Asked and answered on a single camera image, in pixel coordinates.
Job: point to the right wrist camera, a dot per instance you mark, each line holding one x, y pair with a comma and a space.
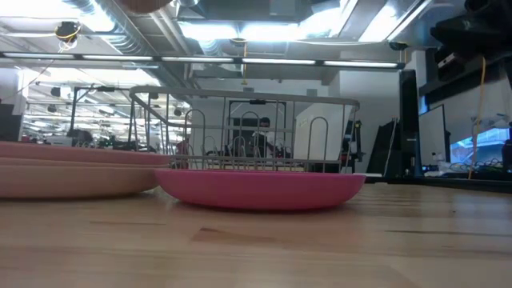
450, 64

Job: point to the distant black rig stand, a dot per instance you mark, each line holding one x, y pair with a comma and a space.
74, 112

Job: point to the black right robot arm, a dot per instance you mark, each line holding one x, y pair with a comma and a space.
500, 36

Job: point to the white screen monitor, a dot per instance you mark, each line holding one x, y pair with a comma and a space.
432, 136

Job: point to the peach pink plastic plate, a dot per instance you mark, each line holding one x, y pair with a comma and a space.
60, 182
40, 161

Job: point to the person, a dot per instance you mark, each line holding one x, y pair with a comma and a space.
264, 136

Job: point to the clear plastic plate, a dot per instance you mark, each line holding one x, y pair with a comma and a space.
336, 132

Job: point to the dark leaning panel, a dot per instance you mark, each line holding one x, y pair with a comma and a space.
384, 152

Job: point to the black machine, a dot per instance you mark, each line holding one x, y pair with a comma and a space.
357, 144

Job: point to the black vertical post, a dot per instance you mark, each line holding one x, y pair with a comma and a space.
409, 120

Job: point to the black side desk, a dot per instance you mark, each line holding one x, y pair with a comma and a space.
460, 184

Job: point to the magenta plastic plate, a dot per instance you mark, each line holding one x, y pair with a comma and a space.
260, 190

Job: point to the black ceiling camera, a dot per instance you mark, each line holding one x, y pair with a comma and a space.
67, 31

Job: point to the blue screen monitor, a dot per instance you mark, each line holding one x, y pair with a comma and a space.
480, 146

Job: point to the long LED light bar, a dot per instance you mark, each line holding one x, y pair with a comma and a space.
200, 60

